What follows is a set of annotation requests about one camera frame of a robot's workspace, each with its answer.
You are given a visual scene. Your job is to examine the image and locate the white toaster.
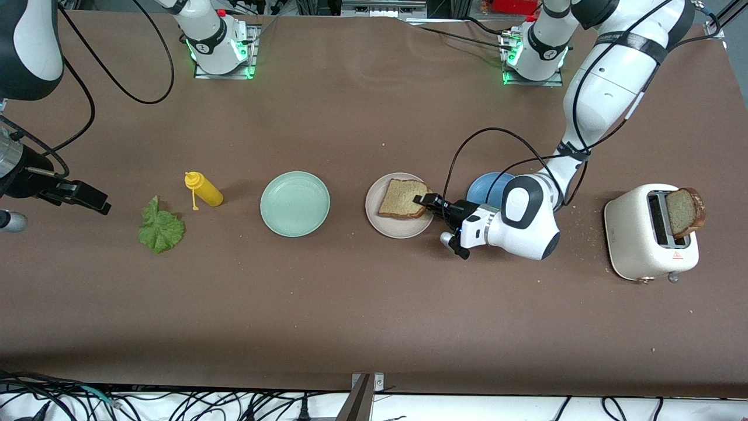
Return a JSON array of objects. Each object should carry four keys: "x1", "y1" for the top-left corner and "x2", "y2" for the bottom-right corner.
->
[{"x1": 604, "y1": 184, "x2": 700, "y2": 284}]

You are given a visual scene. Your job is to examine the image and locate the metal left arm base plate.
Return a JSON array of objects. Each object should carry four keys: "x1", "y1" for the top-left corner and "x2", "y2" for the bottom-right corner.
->
[{"x1": 503, "y1": 32, "x2": 565, "y2": 87}]

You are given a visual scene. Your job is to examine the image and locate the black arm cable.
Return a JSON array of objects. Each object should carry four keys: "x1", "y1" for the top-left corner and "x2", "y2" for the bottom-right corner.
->
[
  {"x1": 442, "y1": 0, "x2": 737, "y2": 220},
  {"x1": 0, "y1": 0, "x2": 176, "y2": 179}
]

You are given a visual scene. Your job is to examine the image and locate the aluminium frame profile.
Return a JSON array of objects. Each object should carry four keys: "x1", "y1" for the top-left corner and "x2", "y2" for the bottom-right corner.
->
[{"x1": 341, "y1": 0, "x2": 430, "y2": 18}]

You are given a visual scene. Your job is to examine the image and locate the small metal edge bracket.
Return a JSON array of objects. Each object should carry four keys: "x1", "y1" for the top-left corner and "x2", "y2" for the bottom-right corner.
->
[{"x1": 351, "y1": 373, "x2": 385, "y2": 394}]

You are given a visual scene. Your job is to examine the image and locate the green lettuce leaf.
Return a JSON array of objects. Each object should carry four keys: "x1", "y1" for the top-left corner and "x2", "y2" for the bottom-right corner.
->
[{"x1": 137, "y1": 195, "x2": 186, "y2": 254}]

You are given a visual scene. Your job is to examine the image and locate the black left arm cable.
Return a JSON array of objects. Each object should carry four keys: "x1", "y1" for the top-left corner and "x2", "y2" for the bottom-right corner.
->
[{"x1": 442, "y1": 0, "x2": 737, "y2": 220}]

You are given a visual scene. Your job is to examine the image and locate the grey metal post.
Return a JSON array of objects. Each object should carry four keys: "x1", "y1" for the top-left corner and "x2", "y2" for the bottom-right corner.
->
[{"x1": 336, "y1": 374, "x2": 373, "y2": 421}]

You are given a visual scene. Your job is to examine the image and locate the brown bread slice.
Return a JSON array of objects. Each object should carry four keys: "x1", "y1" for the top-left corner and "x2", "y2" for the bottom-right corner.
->
[
  {"x1": 377, "y1": 178, "x2": 433, "y2": 220},
  {"x1": 665, "y1": 187, "x2": 707, "y2": 239}
]

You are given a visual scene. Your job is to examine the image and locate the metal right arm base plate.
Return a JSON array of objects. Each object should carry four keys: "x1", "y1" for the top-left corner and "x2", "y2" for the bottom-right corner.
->
[{"x1": 194, "y1": 23, "x2": 258, "y2": 80}]

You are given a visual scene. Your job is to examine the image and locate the mint green plate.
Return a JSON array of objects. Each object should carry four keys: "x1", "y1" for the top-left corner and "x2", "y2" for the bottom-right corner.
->
[{"x1": 260, "y1": 171, "x2": 331, "y2": 238}]

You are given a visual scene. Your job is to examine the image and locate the beige plate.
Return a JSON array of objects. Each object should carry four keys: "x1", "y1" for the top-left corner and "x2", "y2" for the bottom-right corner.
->
[{"x1": 365, "y1": 172, "x2": 436, "y2": 239}]

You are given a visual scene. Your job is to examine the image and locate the blue plate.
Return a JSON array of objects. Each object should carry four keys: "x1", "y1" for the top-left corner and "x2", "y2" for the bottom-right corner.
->
[{"x1": 466, "y1": 171, "x2": 518, "y2": 211}]

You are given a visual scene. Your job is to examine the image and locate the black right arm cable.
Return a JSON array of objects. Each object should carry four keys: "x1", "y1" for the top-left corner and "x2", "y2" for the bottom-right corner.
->
[{"x1": 0, "y1": 0, "x2": 176, "y2": 179}]

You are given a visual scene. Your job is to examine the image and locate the teal floor cable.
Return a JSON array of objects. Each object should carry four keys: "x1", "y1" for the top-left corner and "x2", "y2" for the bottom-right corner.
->
[{"x1": 79, "y1": 385, "x2": 120, "y2": 408}]

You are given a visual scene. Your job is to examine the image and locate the yellow mustard squeeze bottle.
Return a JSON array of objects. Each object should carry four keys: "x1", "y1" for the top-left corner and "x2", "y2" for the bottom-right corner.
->
[{"x1": 184, "y1": 171, "x2": 224, "y2": 211}]

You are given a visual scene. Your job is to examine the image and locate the red background object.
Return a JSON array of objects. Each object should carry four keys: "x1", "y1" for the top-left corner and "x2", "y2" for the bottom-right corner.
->
[{"x1": 493, "y1": 0, "x2": 539, "y2": 15}]

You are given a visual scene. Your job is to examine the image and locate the black cable on table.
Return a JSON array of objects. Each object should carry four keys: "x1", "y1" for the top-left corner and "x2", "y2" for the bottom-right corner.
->
[{"x1": 400, "y1": 16, "x2": 515, "y2": 50}]

